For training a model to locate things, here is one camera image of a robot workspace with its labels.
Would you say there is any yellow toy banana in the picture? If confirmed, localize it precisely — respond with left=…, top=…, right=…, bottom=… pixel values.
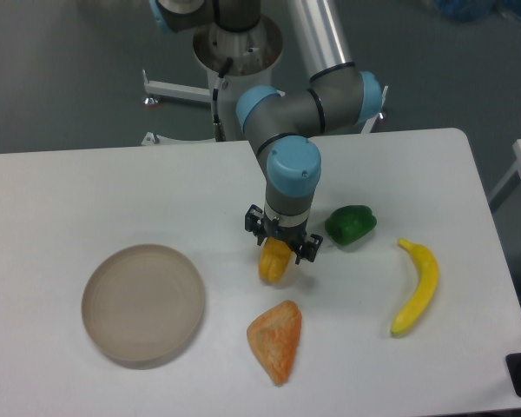
left=390, top=238, right=439, bottom=337

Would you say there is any green toy pepper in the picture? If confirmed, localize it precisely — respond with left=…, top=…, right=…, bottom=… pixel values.
left=324, top=205, right=378, bottom=246

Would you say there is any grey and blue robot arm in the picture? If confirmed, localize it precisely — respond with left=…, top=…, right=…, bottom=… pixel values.
left=143, top=1, right=383, bottom=261

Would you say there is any beige round plate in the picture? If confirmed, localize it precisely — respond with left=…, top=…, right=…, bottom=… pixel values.
left=81, top=244, right=206, bottom=369

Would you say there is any blue bag in background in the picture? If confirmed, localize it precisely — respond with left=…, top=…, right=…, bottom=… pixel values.
left=427, top=0, right=521, bottom=27

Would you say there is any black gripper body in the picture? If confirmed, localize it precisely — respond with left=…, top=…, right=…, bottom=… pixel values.
left=263, top=215, right=307, bottom=252

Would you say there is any yellow toy pepper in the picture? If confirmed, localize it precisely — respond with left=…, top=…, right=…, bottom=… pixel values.
left=258, top=237, right=292, bottom=283

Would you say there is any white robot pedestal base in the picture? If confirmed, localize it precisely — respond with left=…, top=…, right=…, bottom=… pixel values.
left=143, top=17, right=386, bottom=142

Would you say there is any black and white robot cable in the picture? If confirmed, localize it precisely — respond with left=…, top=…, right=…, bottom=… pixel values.
left=211, top=56, right=234, bottom=142

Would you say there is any orange toy bread slice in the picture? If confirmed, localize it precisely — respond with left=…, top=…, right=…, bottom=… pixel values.
left=247, top=300, right=302, bottom=387

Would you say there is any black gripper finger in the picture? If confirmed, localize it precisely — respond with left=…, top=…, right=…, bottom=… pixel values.
left=291, top=234, right=323, bottom=265
left=244, top=204, right=267, bottom=246

